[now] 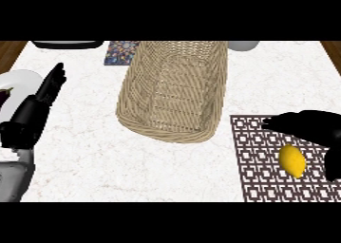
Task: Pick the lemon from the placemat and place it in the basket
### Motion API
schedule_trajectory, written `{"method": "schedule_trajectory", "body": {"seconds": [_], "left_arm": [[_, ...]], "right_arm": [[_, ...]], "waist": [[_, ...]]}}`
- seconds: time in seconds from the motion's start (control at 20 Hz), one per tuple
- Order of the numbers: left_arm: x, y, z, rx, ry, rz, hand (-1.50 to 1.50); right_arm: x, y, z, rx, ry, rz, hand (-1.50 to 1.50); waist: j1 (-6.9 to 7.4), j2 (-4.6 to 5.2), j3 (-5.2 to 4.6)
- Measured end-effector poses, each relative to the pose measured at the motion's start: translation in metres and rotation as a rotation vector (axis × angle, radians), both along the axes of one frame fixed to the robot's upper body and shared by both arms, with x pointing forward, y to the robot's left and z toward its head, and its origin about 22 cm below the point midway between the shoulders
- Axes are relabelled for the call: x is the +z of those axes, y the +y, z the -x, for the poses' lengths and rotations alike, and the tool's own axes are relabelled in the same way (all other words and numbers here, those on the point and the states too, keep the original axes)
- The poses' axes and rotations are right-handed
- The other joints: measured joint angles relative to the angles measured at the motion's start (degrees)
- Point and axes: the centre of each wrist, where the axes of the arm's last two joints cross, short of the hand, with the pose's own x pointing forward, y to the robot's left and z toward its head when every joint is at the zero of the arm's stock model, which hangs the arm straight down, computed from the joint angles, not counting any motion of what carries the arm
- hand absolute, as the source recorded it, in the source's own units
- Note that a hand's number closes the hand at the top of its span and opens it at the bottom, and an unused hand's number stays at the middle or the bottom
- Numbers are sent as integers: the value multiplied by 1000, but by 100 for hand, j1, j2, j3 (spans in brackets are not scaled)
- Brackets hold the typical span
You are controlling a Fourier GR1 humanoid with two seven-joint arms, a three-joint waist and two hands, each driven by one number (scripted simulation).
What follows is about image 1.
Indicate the tan wicker basket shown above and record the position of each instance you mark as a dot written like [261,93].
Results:
[174,95]

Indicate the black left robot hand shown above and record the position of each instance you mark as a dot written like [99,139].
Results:
[30,114]

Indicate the black appliance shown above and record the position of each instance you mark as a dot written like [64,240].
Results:
[67,44]

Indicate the colourful patterned mat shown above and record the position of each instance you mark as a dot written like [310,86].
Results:
[121,53]

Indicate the brown patterned placemat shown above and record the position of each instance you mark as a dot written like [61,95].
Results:
[266,171]

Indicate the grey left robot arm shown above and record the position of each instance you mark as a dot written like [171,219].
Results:
[6,180]

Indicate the yellow lemon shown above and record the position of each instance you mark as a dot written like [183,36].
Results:
[291,160]

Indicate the white plate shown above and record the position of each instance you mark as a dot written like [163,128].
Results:
[13,87]

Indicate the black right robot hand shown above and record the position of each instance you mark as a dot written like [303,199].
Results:
[313,126]

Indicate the grey round object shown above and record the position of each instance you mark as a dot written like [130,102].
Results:
[242,45]

